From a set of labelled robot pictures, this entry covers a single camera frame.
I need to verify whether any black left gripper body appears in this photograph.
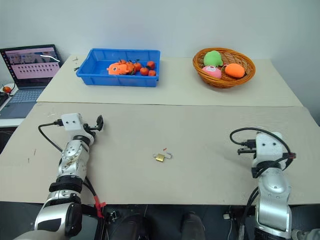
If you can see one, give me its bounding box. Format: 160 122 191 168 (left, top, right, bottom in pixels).
84 122 100 137

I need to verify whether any small brass padlock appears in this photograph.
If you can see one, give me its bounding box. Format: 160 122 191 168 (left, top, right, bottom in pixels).
154 151 174 163

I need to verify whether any blue plastic bin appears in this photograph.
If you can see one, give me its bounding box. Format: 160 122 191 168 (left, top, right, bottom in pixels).
75 48 162 88

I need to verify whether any orange plush fish toy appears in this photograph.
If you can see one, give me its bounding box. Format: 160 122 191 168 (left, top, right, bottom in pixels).
107 62 130 75

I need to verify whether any brown wicker basket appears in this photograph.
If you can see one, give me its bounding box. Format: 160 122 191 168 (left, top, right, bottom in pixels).
192 47 256 88

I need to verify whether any red tape strip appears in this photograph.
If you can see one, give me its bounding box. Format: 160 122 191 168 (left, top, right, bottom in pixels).
94 196 107 218

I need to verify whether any grey open laptop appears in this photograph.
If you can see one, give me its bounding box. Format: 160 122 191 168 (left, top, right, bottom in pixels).
0 44 61 120

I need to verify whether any orange plush fruit toy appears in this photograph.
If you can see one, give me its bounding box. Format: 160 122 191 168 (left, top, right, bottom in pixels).
224 63 245 78

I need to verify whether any pink plush toy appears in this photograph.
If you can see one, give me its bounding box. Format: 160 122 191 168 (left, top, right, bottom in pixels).
201 64 223 80

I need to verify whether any green plush toy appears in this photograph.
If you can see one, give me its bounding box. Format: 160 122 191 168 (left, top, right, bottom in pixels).
203 50 223 67

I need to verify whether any grey shoe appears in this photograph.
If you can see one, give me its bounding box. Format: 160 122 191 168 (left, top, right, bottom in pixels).
291 228 320 240

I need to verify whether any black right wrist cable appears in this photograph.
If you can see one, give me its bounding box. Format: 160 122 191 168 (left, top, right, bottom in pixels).
229 127 297 178

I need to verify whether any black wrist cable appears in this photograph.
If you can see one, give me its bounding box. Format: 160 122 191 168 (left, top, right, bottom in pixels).
38 119 66 153
229 127 297 178

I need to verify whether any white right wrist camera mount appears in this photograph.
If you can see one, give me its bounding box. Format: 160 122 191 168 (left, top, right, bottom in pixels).
251 131 288 171

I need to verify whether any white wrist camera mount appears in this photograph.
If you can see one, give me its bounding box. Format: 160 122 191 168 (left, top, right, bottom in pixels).
251 131 288 171
61 112 96 143

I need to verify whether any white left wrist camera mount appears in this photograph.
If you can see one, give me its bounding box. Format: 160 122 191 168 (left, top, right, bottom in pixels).
61 112 96 143

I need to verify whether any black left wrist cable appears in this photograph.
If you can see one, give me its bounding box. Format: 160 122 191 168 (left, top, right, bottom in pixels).
38 119 66 153

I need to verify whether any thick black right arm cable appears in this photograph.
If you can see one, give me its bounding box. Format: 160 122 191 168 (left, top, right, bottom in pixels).
239 186 260 240

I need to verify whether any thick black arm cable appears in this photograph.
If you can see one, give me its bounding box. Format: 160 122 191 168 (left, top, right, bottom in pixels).
239 186 260 240
82 176 101 203

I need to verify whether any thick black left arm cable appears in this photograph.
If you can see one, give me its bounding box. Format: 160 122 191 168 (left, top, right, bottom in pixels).
82 176 101 203

